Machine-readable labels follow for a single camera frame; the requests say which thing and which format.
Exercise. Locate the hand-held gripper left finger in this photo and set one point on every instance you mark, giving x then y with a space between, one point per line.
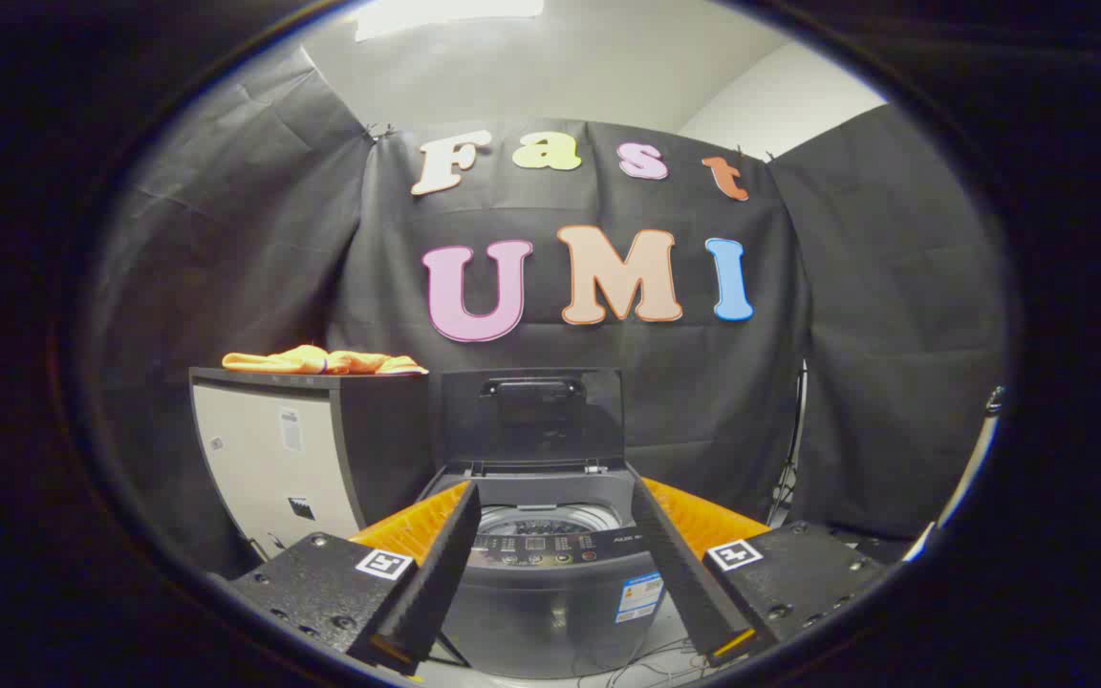
445 564

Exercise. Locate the grey cabinet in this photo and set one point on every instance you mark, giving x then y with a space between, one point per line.
264 459

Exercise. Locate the white pole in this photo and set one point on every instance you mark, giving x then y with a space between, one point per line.
966 478

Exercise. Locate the dark grey washing machine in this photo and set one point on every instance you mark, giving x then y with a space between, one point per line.
550 612

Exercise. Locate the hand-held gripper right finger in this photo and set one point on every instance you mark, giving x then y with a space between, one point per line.
680 564

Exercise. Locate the black metal backdrop stand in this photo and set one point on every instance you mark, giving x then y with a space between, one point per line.
792 459

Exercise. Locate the orange cloth garment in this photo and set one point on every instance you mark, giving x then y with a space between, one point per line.
321 362

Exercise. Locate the black backdrop cloth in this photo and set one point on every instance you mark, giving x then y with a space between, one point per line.
608 382

